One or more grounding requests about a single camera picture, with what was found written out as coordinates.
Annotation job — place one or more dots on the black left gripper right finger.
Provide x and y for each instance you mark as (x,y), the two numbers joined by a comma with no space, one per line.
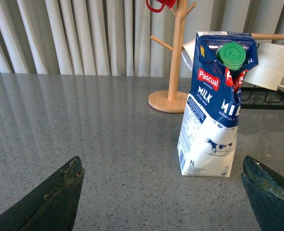
(265,190)

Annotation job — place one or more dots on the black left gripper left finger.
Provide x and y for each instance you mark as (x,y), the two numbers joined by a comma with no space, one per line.
(51,206)

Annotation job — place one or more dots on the blue white milk carton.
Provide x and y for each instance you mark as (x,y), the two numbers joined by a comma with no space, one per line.
(208,135)

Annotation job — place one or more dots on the wooden mug tree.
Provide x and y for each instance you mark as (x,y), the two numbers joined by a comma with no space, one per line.
(172,100)

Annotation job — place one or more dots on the small white enamel mug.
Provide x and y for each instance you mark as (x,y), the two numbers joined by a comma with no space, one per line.
(188,53)

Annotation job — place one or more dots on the red mug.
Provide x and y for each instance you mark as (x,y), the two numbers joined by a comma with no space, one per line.
(163,3)

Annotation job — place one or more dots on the black wire mug rack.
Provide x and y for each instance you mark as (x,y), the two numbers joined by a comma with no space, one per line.
(255,97)

